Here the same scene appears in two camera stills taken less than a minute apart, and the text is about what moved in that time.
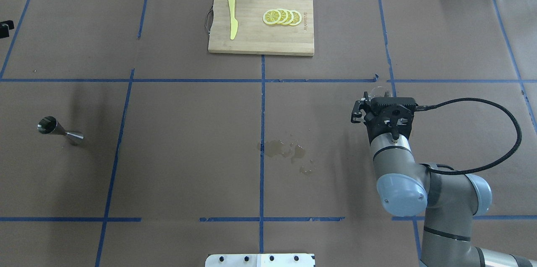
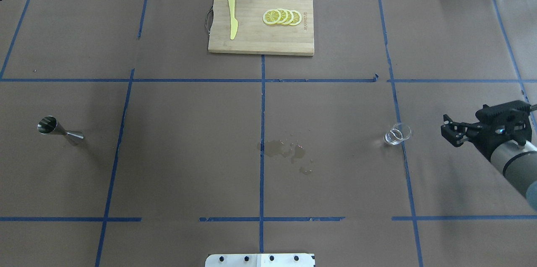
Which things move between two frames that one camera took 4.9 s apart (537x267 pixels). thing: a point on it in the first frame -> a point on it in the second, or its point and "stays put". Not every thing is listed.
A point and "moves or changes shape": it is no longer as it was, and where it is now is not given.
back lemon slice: (297, 18) stays put
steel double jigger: (48, 125) stays put
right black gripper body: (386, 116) -> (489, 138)
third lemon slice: (290, 17) stays put
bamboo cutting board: (253, 34) stays put
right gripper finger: (356, 112) -> (455, 135)
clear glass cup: (379, 92) moves or changes shape
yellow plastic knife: (234, 22) stays put
